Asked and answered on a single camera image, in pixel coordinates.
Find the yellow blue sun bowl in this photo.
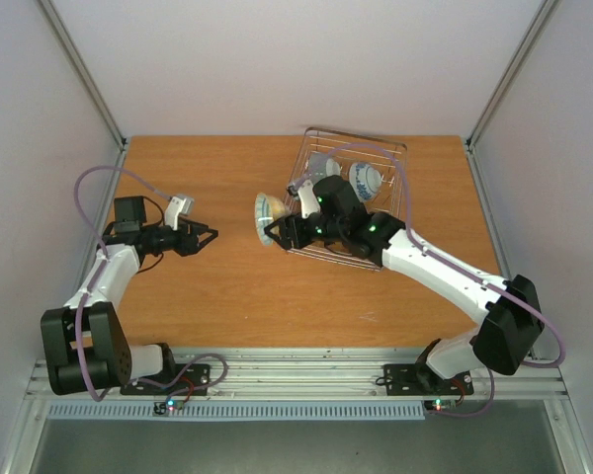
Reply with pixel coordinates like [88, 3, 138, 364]
[254, 193, 289, 246]

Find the grey patterned bowl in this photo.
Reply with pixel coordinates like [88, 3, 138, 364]
[306, 152, 341, 184]

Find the blue floral white bowl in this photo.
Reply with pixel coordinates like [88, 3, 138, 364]
[349, 162, 382, 202]

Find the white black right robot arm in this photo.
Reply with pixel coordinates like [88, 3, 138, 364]
[254, 176, 545, 394]

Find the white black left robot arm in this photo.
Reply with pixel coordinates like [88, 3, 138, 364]
[41, 195, 218, 400]

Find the left green circuit board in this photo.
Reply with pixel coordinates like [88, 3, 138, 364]
[152, 399, 186, 416]

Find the green circuit board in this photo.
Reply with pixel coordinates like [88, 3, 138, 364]
[152, 399, 186, 416]
[424, 398, 460, 412]

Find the right green circuit board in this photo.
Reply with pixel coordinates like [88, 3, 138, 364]
[424, 398, 460, 412]

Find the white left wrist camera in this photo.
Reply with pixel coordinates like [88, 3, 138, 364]
[164, 194, 195, 231]

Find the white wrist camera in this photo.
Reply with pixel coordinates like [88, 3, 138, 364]
[288, 179, 320, 218]
[164, 194, 195, 231]

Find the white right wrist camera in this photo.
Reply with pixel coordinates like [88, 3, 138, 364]
[288, 179, 320, 218]

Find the aluminium rail frame front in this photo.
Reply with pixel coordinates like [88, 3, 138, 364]
[25, 348, 568, 401]

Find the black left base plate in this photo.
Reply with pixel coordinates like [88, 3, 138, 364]
[120, 363, 212, 396]

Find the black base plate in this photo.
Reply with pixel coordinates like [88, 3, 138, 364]
[382, 363, 474, 396]
[120, 363, 212, 396]

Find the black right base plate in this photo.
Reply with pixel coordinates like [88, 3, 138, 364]
[382, 363, 474, 396]

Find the grey slotted cable duct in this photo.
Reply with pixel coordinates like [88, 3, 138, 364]
[46, 401, 425, 423]

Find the left aluminium corner post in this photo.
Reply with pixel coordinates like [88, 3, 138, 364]
[35, 0, 127, 151]

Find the aluminium corner post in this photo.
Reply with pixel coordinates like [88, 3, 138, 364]
[35, 0, 127, 151]
[464, 0, 560, 153]

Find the right aluminium corner post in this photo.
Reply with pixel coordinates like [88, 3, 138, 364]
[464, 0, 560, 153]

